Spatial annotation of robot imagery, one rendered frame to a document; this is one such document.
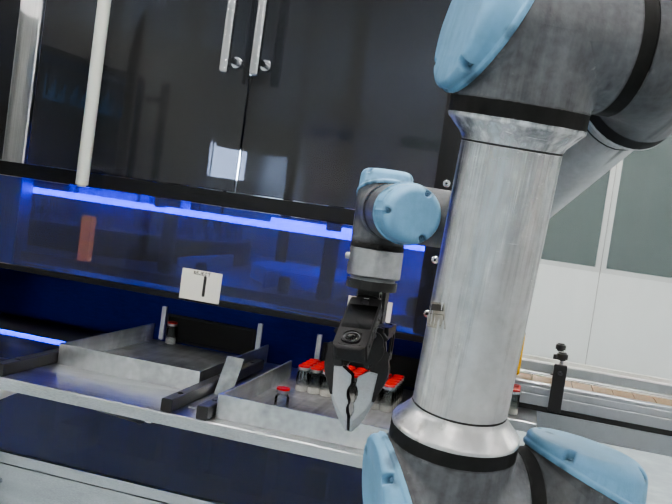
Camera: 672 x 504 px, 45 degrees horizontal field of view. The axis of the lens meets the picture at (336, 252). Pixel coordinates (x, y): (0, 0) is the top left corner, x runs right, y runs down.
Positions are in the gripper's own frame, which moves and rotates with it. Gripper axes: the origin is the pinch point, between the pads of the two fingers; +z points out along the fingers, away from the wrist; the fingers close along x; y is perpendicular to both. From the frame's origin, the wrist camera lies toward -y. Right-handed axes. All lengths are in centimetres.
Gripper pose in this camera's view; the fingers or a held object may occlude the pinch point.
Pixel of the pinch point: (348, 422)
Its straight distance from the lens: 114.5
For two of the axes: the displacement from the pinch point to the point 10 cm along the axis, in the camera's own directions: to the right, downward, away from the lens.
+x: -9.6, -1.5, 2.4
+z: -1.4, 9.9, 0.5
